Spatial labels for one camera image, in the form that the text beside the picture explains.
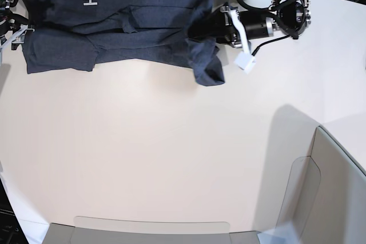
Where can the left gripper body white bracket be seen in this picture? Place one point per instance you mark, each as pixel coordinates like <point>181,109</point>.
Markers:
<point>241,41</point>

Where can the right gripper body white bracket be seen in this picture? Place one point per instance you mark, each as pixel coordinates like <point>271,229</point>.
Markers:
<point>17,38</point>

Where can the dark blue t-shirt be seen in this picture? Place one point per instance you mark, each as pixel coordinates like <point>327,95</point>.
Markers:
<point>79,34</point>

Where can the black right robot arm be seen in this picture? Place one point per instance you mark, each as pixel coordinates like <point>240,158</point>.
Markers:
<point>13,26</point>

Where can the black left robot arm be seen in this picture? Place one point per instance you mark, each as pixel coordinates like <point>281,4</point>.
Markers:
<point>291,17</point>

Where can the grey right side partition panel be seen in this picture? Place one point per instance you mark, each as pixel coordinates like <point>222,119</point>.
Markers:
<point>338,212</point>

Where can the grey partition panel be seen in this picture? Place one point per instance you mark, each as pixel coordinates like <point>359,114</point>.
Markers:
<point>67,234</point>
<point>338,212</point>

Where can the grey front partition panel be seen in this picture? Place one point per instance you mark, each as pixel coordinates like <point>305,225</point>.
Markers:
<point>67,234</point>

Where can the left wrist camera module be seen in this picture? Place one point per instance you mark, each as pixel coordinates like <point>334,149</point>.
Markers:
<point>245,62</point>

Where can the clear acrylic right panel bracket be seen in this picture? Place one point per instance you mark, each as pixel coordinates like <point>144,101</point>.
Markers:
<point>302,187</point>

